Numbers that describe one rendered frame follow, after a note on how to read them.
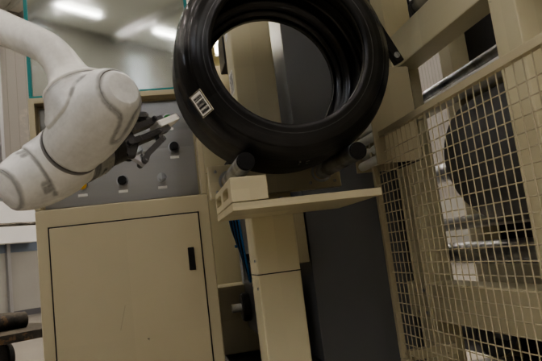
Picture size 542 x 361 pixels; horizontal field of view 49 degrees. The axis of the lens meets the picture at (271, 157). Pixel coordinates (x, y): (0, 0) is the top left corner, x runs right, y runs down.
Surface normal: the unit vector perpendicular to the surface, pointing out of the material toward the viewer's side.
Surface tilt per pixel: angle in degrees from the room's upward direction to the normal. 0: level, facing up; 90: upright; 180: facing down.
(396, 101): 90
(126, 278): 90
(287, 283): 90
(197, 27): 87
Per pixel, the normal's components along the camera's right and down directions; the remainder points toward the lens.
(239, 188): 0.18, -0.18
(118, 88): 0.73, -0.40
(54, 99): -0.61, -0.04
